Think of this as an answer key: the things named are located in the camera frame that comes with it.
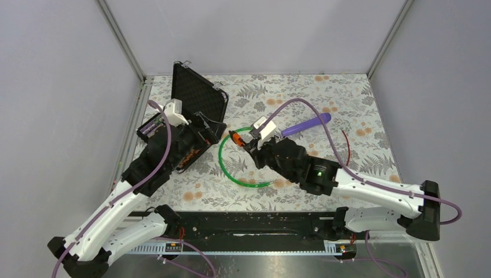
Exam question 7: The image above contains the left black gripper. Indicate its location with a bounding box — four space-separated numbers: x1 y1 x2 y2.
167 112 227 172

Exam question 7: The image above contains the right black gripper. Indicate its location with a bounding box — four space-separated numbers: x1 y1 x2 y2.
244 133 299 182

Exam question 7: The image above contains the orange black padlock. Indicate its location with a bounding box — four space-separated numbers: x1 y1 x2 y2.
229 130 246 148

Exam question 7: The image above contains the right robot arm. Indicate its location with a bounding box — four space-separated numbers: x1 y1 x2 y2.
234 137 441 242

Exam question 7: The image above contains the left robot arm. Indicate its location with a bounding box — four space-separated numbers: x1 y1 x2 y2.
47 112 226 277

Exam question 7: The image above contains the black poker chip case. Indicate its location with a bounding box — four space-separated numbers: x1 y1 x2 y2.
137 60 230 173

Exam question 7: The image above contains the green cable lock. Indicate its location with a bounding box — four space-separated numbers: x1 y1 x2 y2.
218 131 276 189

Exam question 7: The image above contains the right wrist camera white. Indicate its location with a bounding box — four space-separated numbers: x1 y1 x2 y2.
250 116 277 149

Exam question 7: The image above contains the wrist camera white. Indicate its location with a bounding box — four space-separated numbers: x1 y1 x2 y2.
163 98 189 126
250 116 277 149

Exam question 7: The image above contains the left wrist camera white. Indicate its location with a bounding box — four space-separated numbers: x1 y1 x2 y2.
163 98 189 126

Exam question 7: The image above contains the purple cylindrical handle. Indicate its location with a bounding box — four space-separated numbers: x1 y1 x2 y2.
281 112 331 137

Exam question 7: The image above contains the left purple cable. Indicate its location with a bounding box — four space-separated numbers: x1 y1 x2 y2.
50 100 219 278

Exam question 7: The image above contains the purple cable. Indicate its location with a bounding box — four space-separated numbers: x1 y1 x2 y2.
50 100 219 278
265 98 463 277

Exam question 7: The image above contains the black mounting base plate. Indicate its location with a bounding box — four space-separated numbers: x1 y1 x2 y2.
130 210 411 253

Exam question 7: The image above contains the red cable with plug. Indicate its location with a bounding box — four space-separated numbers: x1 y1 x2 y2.
340 130 351 167

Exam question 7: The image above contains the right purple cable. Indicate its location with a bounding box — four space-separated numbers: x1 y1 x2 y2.
265 98 463 277

